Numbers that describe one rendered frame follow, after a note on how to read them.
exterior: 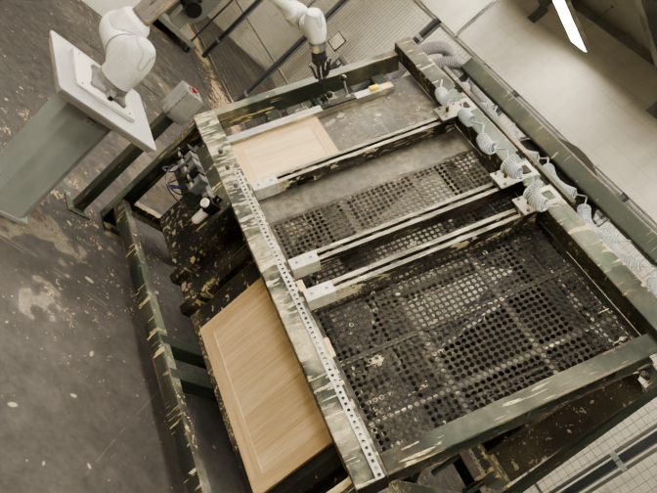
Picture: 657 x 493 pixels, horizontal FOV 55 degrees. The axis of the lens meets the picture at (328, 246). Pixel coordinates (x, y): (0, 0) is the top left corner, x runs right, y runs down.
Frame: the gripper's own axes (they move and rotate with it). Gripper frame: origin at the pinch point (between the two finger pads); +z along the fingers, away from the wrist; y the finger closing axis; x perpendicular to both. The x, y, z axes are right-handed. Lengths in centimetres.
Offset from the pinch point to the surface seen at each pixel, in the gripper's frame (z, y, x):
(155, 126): 3, 89, -14
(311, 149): 14.1, 20.0, 30.1
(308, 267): 11, 50, 103
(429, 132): 11, -37, 50
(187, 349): 59, 113, 86
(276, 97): 12.1, 22.3, -17.0
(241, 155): 14, 53, 17
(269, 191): 12, 50, 51
